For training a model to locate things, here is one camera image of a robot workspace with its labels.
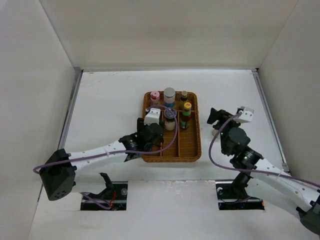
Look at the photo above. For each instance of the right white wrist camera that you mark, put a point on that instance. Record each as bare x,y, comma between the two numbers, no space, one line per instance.
244,115

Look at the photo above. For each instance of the silver cap blue label shaker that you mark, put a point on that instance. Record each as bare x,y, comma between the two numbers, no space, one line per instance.
169,97

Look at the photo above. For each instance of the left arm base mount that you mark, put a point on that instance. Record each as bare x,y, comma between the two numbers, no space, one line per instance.
113,197

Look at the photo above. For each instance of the red green sauce bottle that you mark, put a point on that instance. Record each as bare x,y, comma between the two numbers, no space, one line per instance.
185,117

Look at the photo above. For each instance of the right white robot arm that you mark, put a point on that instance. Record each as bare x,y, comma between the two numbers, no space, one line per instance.
257,177

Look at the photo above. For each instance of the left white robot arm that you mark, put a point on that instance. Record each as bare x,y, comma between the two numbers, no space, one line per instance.
61,171

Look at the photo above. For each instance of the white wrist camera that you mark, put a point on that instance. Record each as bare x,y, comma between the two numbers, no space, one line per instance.
244,115
152,116

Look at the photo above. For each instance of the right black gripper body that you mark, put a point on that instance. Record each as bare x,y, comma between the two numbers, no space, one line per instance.
229,125

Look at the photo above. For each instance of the brown cap yellow oil bottle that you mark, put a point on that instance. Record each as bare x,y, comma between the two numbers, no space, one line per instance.
183,99

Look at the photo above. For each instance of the pink cap spice jar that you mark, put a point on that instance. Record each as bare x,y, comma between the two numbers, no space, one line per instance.
154,98

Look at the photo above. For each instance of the black lid salt grinder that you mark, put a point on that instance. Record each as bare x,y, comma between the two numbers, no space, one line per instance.
170,115

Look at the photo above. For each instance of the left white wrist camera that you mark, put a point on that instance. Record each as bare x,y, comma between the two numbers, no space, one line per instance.
152,116

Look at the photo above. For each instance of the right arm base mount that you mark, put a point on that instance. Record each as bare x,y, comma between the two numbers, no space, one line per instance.
232,196

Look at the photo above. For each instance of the brown wicker divided tray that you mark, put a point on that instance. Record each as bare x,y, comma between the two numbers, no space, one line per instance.
184,145

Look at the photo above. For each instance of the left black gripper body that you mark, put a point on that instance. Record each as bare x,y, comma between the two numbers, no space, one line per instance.
141,125

